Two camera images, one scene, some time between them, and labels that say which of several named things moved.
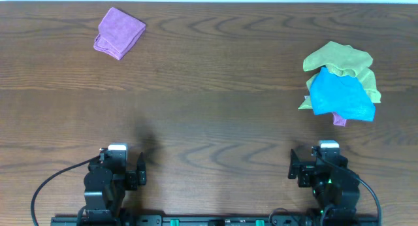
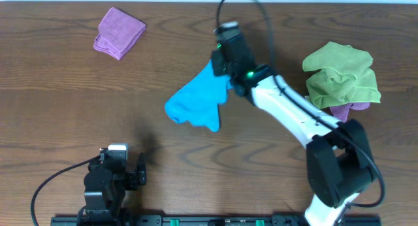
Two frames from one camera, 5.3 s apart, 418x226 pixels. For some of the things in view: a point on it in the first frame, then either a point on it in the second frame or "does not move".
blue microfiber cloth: [345, 95] to [197, 102]
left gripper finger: [142, 170] does not move
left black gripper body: [132, 179] does not move
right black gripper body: [303, 173] to [219, 63]
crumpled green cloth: [341, 59] does not move
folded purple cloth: [118, 32] does not move
